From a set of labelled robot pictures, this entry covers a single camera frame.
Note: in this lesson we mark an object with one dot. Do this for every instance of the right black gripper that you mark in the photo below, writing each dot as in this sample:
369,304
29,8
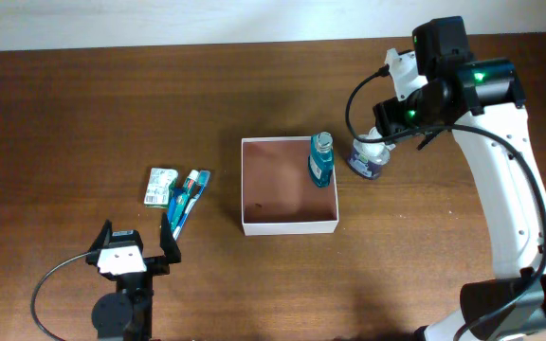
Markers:
389,116

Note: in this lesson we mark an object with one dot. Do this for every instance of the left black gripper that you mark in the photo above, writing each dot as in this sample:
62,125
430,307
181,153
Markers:
161,264

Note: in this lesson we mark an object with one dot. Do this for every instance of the clear pump soap bottle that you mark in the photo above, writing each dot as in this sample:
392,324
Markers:
368,159

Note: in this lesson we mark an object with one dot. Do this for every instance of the blue mouthwash bottle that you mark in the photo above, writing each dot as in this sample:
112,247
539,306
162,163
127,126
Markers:
321,159

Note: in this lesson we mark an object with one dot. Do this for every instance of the blue disposable razor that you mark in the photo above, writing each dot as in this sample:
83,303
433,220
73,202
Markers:
177,206

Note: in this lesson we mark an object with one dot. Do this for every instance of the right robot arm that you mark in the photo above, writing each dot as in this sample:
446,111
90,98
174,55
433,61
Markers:
488,119

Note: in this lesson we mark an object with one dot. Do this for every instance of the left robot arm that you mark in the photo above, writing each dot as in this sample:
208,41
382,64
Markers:
126,314

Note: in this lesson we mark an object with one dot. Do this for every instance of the green white soap packet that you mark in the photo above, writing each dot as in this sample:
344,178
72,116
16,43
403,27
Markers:
160,184

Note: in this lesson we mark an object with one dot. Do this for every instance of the small toothpaste tube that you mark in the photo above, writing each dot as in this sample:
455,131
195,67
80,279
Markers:
189,184

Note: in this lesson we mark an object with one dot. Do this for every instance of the blue white toothbrush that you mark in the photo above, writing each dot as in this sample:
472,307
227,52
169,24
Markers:
198,190

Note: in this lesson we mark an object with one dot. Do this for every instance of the white square cardboard box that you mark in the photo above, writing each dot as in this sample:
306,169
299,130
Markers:
278,196

